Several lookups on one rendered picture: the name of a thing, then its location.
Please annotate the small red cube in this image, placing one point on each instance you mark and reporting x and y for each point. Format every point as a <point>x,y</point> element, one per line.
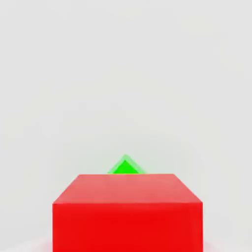
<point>127,220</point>

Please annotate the small green cube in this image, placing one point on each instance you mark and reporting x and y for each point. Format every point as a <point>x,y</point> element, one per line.
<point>125,167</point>

